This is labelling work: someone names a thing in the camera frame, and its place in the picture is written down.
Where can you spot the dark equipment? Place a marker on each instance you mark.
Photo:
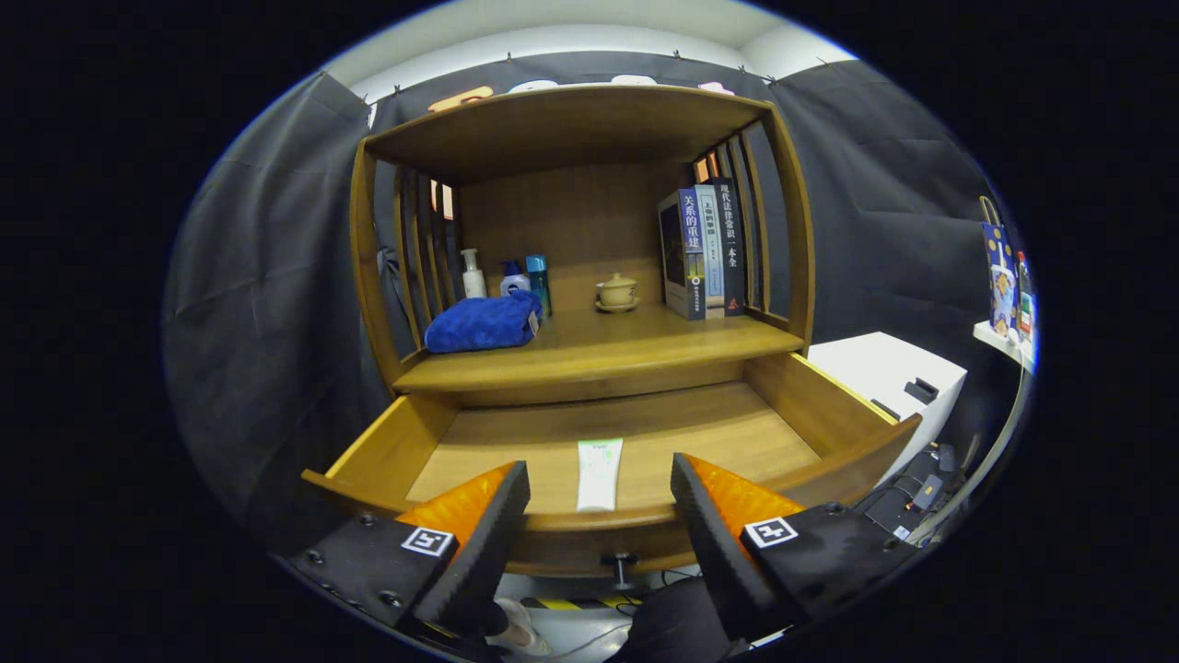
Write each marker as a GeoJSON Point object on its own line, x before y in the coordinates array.
{"type": "Point", "coordinates": [907, 497]}

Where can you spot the blue dotted gift bag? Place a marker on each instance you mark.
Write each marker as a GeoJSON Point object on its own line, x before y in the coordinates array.
{"type": "Point", "coordinates": [995, 249]}

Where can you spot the white bottle with blue cap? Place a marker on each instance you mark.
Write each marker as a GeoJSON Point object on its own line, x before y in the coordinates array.
{"type": "Point", "coordinates": [514, 284]}

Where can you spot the wooden countertop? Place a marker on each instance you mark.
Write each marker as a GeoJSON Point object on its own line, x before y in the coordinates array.
{"type": "Point", "coordinates": [645, 336]}

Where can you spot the pale blue book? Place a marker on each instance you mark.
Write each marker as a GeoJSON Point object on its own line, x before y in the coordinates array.
{"type": "Point", "coordinates": [712, 258]}

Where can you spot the white box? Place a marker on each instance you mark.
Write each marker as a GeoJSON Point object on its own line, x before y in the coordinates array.
{"type": "Point", "coordinates": [875, 368]}

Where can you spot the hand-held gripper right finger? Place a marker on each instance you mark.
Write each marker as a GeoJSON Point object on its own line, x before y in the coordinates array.
{"type": "Point", "coordinates": [714, 552]}

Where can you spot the blue folded towel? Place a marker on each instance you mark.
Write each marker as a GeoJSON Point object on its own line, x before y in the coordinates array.
{"type": "Point", "coordinates": [479, 322]}

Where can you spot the beige lidded teacup with saucer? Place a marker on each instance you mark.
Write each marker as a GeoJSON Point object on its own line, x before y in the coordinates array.
{"type": "Point", "coordinates": [617, 293]}

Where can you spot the white pump bottle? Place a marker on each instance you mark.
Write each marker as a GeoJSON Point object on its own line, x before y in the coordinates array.
{"type": "Point", "coordinates": [473, 281]}

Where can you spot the wooden cabinet with shelf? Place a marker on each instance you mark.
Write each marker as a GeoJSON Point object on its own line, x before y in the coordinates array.
{"type": "Point", "coordinates": [571, 221]}

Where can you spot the black book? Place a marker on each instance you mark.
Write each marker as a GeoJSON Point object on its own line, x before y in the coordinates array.
{"type": "Point", "coordinates": [730, 239]}

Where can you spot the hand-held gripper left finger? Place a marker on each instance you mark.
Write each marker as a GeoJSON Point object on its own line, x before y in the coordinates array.
{"type": "Point", "coordinates": [484, 552]}

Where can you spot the person's shoe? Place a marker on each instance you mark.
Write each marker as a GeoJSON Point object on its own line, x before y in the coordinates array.
{"type": "Point", "coordinates": [527, 631]}

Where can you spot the person's leg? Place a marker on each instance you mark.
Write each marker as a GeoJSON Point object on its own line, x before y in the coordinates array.
{"type": "Point", "coordinates": [672, 617]}

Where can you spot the teal bottle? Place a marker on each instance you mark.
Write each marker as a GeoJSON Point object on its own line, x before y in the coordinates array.
{"type": "Point", "coordinates": [538, 276]}

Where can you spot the white side shelf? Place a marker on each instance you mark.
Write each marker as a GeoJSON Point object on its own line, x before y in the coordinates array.
{"type": "Point", "coordinates": [995, 336]}

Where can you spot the wooden drawer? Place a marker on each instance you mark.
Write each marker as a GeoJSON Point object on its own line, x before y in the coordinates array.
{"type": "Point", "coordinates": [718, 433]}

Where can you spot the white cream tube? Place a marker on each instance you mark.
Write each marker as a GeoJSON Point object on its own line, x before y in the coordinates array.
{"type": "Point", "coordinates": [599, 479]}

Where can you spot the black backdrop cloth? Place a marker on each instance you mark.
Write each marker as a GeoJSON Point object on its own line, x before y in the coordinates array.
{"type": "Point", "coordinates": [276, 276]}

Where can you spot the water bottle with red label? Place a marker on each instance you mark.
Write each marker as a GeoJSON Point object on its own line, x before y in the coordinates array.
{"type": "Point", "coordinates": [1024, 304]}

